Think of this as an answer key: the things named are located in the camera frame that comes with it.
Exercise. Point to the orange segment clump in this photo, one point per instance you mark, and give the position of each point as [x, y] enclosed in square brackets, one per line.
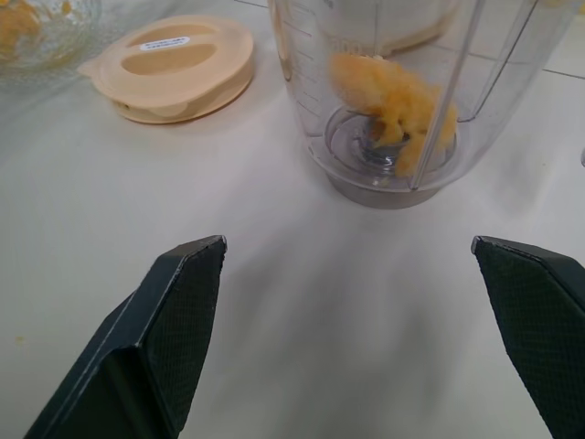
[393, 100]

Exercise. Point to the orange segment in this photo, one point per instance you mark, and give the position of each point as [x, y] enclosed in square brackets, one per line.
[66, 6]
[16, 25]

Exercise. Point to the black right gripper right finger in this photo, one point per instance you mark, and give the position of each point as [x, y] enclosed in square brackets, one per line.
[544, 329]

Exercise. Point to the clear plastic blender jar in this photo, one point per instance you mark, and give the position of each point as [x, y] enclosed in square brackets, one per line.
[315, 119]

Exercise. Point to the beige blender jar lid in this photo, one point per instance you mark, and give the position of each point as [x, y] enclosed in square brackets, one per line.
[196, 87]

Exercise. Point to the textured clear glass dish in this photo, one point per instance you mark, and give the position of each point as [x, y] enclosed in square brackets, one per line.
[68, 41]

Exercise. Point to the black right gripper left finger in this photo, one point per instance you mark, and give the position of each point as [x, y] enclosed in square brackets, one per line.
[151, 347]

